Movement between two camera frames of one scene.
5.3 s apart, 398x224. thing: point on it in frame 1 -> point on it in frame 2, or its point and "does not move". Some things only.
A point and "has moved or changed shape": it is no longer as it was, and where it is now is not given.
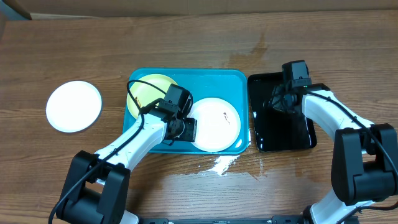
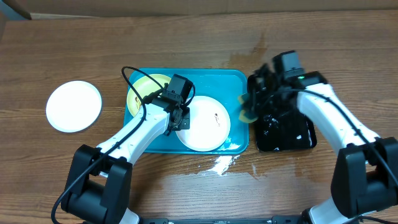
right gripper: (278, 101) -> (257, 107)
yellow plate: (146, 95) does not move
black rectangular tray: (280, 122) does not move
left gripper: (190, 132) -> (185, 124)
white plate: (218, 124) has moved or changed shape
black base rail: (277, 219) does not move
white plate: (73, 106) does not move
